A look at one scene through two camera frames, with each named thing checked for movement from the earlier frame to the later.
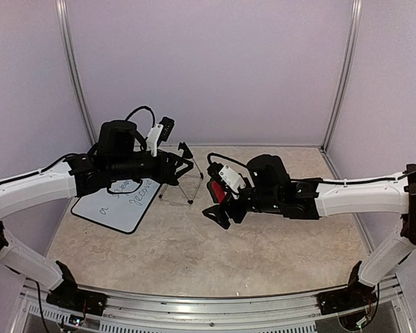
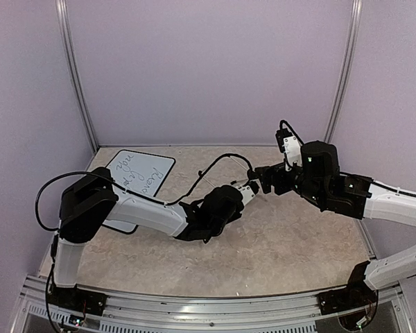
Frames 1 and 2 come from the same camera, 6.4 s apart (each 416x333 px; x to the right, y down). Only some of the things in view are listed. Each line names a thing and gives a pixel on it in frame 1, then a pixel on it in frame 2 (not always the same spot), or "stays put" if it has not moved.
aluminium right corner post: (356, 10) stays put
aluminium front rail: (134, 312) stays put
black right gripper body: (265, 200) -> (308, 187)
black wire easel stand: (187, 154) -> (200, 173)
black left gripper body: (125, 168) -> (219, 229)
